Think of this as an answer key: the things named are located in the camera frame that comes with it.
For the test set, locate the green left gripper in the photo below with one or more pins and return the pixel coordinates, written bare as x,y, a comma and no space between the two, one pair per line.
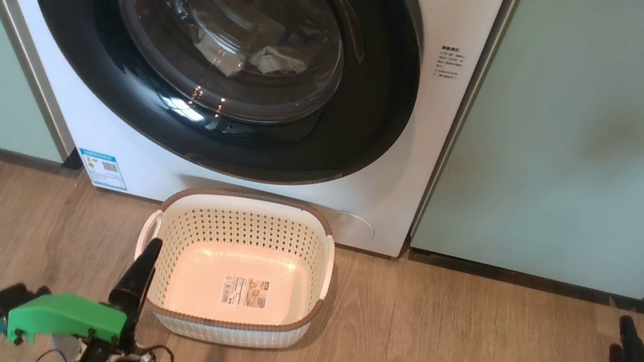
66,315

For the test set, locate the washing machine glass door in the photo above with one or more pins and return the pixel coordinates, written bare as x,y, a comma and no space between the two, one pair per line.
62,40

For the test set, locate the cream yellow bear print garment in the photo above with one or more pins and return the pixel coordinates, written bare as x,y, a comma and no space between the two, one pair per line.
279,61

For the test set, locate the printed product label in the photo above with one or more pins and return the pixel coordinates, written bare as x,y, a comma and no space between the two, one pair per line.
245,291

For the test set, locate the white perforated basket brown rim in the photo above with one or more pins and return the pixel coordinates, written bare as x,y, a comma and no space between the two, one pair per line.
243,239

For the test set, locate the white front-load washing machine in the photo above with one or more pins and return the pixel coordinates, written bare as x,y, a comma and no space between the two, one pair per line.
427,158

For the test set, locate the blue energy label sticker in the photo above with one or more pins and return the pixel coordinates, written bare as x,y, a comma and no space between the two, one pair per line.
102,170

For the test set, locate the long dark baseboard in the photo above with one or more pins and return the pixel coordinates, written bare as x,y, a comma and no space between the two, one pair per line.
537,281

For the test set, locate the round white filter cover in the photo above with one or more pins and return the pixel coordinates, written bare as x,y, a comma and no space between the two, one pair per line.
353,227

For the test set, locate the wide pale green cabinet panel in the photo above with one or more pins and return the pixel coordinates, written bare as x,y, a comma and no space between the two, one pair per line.
588,150

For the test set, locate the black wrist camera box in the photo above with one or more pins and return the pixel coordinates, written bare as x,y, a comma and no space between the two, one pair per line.
14,298

